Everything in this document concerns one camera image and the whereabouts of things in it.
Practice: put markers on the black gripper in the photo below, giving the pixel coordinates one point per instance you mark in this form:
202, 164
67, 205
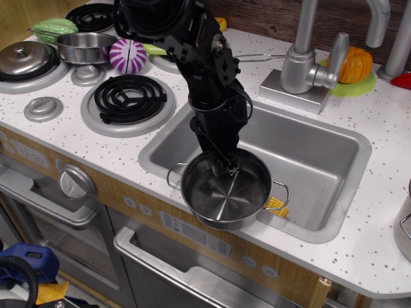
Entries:
217, 124

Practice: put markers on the steel two-handled pan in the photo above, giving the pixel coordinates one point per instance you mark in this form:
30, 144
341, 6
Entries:
227, 202

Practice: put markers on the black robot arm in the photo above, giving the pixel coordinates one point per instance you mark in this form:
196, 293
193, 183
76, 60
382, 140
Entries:
190, 34

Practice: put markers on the grey toy sink basin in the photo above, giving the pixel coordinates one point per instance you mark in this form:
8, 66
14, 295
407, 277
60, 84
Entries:
317, 165

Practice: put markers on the yellow toy corn piece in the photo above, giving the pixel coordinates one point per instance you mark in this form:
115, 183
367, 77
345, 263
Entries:
277, 207

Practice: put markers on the silver toy faucet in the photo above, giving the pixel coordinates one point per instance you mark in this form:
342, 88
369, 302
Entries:
302, 83

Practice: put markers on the black front right burner coil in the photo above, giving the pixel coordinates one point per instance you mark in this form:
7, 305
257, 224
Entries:
129, 99

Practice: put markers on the black burner coil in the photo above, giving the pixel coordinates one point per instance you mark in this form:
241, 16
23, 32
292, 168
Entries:
129, 99
95, 17

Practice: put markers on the green toy cutting board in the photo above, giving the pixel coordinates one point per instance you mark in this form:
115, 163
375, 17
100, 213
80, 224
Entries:
154, 50

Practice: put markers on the purple white striped toy vegetable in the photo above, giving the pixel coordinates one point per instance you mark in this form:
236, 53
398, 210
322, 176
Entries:
127, 56

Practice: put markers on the silver oven dial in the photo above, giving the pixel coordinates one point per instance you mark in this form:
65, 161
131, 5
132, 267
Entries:
75, 183

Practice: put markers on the light green plate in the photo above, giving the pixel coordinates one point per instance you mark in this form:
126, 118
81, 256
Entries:
355, 90

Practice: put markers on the grey stove knob middle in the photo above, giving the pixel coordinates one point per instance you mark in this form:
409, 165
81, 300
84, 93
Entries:
87, 75

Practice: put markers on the grey stove knob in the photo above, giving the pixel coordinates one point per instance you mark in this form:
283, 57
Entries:
43, 109
87, 75

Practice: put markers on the orange toy pumpkin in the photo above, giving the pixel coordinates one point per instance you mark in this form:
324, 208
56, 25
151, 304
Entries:
357, 66

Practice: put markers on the steel pot at right edge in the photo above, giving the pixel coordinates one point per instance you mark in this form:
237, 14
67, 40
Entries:
402, 226

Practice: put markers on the small steel saucepan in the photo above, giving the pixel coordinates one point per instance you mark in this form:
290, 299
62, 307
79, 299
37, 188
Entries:
81, 48

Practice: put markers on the grey stove knob front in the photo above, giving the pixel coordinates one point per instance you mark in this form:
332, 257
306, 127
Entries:
43, 109

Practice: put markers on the red toy pepper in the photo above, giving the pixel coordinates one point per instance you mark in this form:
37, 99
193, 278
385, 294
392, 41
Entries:
403, 81

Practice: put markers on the black rear left burner coil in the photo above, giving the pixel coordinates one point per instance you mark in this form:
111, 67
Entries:
95, 17

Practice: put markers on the blue tool on floor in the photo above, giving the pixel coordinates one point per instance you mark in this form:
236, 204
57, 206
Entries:
41, 259

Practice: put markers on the yellow cloth on floor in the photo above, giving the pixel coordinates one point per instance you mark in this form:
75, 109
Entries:
49, 292

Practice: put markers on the green toy leafy vegetable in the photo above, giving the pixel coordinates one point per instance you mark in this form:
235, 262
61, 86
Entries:
54, 27

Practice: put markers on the steel pot lid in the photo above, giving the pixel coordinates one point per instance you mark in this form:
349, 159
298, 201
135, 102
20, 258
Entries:
25, 57

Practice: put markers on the wire utensil handle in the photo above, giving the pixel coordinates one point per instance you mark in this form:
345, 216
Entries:
258, 57

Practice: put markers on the silver dishwasher door handle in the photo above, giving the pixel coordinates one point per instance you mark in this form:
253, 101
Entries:
164, 273

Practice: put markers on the grey vertical post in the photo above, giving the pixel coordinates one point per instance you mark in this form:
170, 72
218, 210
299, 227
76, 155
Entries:
400, 51

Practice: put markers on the silver oven door handle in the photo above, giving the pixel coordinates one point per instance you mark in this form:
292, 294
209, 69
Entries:
19, 187

